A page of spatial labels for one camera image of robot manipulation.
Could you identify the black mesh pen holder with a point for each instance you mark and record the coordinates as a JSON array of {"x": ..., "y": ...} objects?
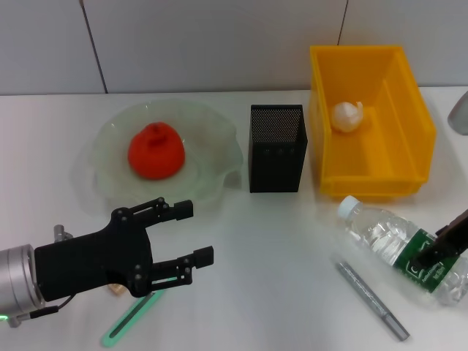
[{"x": 278, "y": 124}]

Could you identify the green utility knife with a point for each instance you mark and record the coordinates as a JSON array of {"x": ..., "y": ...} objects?
[{"x": 120, "y": 325}]

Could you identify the white paper ball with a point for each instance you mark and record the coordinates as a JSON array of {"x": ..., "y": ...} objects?
[{"x": 347, "y": 117}]

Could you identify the red tomato-shaped object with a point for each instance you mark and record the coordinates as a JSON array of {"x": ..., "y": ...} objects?
[{"x": 157, "y": 153}]

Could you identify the silver grey pen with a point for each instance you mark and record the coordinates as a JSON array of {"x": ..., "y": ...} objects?
[{"x": 369, "y": 298}]

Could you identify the tan eraser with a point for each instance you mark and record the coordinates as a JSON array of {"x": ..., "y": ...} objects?
[{"x": 117, "y": 289}]

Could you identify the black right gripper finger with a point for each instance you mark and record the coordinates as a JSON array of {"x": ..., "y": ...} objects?
[
  {"x": 442, "y": 246},
  {"x": 457, "y": 220}
]

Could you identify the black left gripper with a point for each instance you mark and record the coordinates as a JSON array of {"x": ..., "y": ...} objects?
[{"x": 91, "y": 263}]

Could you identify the clear green-label water bottle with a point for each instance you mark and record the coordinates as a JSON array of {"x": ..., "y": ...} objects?
[{"x": 380, "y": 234}]

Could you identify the translucent wavy fruit plate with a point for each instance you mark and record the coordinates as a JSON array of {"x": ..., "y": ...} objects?
[{"x": 212, "y": 146}]

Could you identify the yellow plastic bin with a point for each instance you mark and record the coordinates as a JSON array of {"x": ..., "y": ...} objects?
[{"x": 402, "y": 109}]

